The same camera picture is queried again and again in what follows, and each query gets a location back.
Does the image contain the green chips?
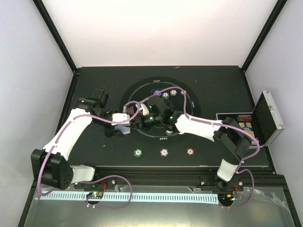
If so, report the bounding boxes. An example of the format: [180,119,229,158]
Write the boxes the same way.
[162,92,169,100]
[166,130,172,136]

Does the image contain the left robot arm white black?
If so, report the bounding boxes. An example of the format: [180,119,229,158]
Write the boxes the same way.
[31,89,130,195]

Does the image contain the boxed card deck in case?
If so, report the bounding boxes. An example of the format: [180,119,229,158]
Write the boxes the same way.
[239,122,255,137]

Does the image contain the round black poker mat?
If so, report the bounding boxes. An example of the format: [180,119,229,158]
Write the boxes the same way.
[121,77,201,146]

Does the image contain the aluminium poker case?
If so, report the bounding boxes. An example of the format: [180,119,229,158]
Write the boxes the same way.
[215,90,285,147]

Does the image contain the light blue slotted strip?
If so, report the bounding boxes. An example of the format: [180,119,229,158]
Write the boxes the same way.
[40,191,219,205]

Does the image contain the brown chip row in case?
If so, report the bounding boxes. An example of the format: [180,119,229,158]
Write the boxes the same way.
[237,114,252,122]

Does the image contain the right circuit board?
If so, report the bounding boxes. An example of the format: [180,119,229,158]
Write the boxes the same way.
[222,194,242,201]

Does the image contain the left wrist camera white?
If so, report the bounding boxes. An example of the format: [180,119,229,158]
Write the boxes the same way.
[112,113,130,124]

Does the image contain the black aluminium rail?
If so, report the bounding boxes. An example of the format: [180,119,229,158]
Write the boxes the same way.
[93,166,218,186]

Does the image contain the green chip stack source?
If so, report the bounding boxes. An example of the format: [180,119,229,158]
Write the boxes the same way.
[133,149,143,157]

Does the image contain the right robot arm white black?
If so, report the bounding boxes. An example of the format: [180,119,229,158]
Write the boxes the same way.
[131,96,251,191]

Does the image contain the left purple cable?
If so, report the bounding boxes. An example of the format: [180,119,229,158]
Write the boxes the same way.
[37,100,140,209]

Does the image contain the blue chips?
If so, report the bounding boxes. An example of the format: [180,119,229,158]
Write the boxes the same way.
[170,89,177,96]

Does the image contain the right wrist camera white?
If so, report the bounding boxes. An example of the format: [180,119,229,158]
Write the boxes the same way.
[139,104,149,116]

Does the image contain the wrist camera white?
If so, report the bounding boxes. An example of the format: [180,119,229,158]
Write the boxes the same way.
[112,113,130,124]
[139,104,149,116]

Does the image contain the brown orange chip stack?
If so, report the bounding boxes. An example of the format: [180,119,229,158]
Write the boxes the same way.
[187,148,195,156]

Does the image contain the red triangular button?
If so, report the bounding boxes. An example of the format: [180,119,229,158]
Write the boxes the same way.
[126,106,135,116]

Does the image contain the circuit board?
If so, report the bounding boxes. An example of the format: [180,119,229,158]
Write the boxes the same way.
[222,194,242,201]
[86,192,103,199]

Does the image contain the left circuit board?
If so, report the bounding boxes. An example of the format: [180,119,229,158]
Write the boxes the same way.
[86,192,103,199]

